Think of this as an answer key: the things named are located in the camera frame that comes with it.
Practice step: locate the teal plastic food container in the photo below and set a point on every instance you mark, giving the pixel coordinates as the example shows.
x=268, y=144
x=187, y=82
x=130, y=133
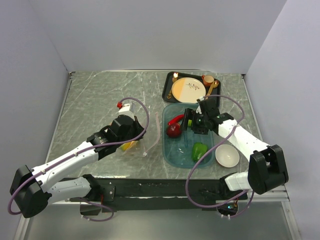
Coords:
x=178, y=151

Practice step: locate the yellow green mango toy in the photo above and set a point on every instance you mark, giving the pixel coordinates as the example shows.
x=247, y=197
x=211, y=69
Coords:
x=126, y=146

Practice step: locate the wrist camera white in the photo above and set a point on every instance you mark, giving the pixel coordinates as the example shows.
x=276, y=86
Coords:
x=127, y=109
x=199, y=101

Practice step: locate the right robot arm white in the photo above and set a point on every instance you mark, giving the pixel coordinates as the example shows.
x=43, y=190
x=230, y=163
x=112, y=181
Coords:
x=267, y=166

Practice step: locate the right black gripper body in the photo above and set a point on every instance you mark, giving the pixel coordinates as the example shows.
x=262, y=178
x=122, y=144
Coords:
x=199, y=125

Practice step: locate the gold spoon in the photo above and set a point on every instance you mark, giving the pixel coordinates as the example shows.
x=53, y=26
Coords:
x=214, y=85

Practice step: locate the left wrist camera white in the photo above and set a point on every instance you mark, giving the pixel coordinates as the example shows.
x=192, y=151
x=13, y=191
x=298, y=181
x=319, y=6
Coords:
x=127, y=109

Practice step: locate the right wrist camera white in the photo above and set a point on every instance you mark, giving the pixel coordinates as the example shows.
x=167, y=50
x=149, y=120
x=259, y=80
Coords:
x=199, y=101

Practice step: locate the green apple toy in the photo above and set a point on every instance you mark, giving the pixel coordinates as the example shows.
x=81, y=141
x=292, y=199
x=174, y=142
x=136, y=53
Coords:
x=189, y=123

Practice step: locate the cream orange plate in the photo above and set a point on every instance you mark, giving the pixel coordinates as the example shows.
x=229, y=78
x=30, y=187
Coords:
x=188, y=90

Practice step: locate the gold fork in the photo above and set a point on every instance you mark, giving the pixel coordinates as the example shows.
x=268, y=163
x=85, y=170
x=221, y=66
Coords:
x=174, y=79

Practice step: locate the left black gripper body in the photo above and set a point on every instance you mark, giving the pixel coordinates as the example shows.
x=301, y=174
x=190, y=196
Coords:
x=134, y=132

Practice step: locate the black base frame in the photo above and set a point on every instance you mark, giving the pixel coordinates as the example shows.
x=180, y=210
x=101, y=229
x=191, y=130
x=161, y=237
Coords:
x=125, y=194

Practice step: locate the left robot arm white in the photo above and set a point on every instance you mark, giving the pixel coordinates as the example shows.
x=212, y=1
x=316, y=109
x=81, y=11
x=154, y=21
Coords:
x=27, y=188

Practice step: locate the green bell pepper toy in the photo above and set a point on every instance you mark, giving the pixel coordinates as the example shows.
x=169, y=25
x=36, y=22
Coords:
x=198, y=150

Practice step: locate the white bowl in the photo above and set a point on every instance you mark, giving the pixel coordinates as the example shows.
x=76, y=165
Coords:
x=227, y=156

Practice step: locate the orange small cup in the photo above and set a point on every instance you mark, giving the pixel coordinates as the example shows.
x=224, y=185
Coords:
x=207, y=80

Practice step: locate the red chili toy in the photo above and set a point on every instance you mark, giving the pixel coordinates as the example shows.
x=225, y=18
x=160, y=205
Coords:
x=175, y=119

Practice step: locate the red apple toy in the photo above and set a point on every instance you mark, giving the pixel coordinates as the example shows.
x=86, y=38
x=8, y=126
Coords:
x=174, y=130

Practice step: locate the black serving tray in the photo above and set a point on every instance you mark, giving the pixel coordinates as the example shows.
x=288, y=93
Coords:
x=168, y=83

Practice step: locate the clear zip top bag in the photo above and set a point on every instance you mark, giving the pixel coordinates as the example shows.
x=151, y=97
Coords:
x=149, y=140

